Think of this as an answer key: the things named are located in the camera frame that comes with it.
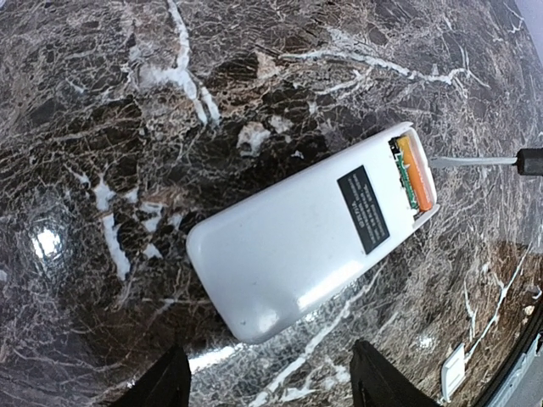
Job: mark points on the orange battery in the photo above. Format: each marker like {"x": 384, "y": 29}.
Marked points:
{"x": 424, "y": 201}

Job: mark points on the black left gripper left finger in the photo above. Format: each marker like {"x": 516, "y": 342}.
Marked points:
{"x": 166, "y": 383}

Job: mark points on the yellow handled screwdriver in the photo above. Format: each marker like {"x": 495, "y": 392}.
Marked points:
{"x": 527, "y": 161}

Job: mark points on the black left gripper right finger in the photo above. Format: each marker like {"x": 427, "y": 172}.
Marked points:
{"x": 376, "y": 382}

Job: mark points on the green battery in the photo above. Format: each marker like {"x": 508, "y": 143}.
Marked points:
{"x": 404, "y": 177}

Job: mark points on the white remote control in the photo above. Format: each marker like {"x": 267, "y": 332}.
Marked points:
{"x": 278, "y": 255}

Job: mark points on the white battery cover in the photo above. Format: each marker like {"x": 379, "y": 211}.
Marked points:
{"x": 453, "y": 372}

